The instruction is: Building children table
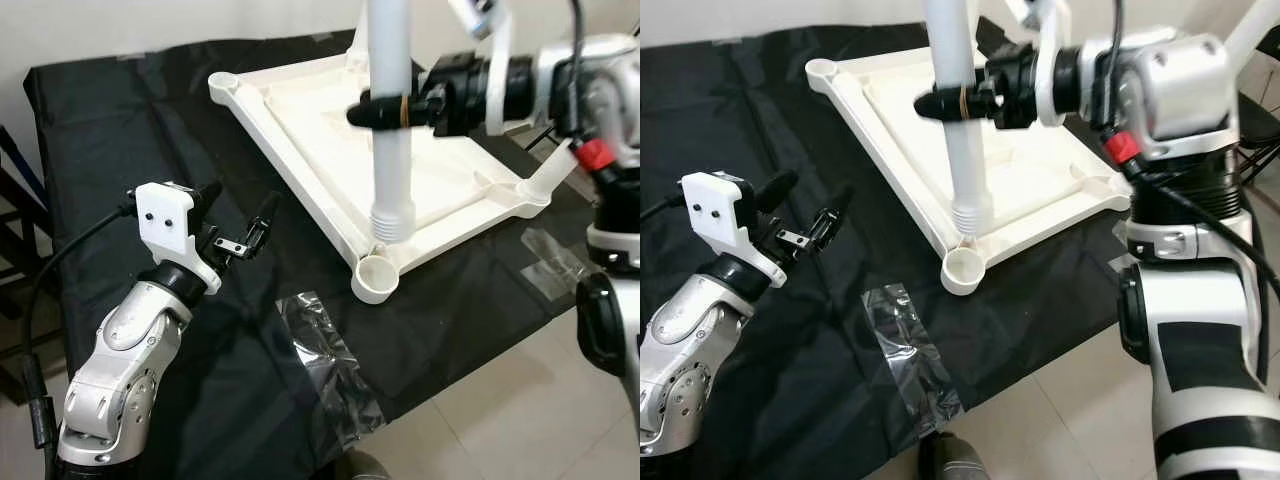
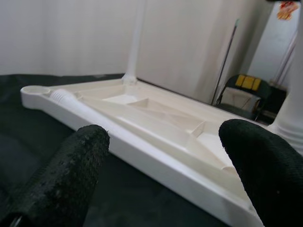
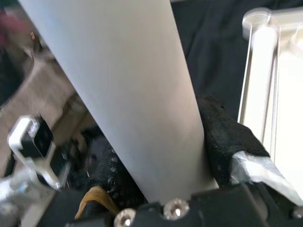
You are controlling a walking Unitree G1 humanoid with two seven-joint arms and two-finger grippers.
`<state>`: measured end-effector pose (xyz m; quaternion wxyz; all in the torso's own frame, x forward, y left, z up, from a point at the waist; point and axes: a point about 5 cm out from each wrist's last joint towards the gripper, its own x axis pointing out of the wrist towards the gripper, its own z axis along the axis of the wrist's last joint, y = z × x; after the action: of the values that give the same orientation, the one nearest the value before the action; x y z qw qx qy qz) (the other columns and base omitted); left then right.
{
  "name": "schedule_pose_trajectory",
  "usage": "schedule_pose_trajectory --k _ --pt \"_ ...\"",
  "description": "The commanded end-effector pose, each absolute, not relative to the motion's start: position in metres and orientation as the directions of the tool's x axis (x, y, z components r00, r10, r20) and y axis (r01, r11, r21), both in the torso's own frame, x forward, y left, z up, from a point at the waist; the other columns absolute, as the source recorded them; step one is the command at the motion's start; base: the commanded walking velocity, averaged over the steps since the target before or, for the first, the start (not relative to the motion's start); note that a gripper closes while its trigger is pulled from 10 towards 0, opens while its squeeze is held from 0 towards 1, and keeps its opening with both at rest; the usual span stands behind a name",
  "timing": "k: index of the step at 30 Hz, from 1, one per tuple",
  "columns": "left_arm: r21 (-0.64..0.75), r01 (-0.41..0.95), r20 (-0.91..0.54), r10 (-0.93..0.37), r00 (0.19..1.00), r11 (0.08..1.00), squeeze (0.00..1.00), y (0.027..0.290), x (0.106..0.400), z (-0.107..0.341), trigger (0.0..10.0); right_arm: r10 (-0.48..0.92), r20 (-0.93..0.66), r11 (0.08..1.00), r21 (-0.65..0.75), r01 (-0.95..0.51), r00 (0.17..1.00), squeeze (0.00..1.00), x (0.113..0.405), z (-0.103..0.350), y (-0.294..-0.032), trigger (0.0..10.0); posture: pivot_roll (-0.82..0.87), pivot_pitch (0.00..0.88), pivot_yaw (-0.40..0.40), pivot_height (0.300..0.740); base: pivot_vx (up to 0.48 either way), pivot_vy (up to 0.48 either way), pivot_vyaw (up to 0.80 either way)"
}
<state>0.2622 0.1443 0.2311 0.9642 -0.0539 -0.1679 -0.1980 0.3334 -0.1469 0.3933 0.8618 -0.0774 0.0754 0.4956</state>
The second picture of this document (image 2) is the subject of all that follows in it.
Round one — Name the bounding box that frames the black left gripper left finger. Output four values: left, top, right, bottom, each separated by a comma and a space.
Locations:
0, 124, 111, 227

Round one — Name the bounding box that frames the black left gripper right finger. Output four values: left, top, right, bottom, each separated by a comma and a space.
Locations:
218, 119, 303, 227

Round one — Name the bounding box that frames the white plastic table leg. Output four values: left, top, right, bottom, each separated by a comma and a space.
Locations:
50, 88, 114, 142
267, 0, 303, 157
122, 0, 146, 85

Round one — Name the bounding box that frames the black folding chair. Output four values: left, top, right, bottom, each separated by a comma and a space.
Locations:
216, 73, 272, 121

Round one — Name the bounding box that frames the white plastic table top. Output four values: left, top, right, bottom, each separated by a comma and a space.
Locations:
20, 77, 303, 227

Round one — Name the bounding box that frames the thin dark pole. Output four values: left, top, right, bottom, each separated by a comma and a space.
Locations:
213, 18, 240, 106

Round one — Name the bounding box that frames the red orange cartoon sticker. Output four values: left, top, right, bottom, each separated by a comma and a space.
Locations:
276, 1, 299, 21

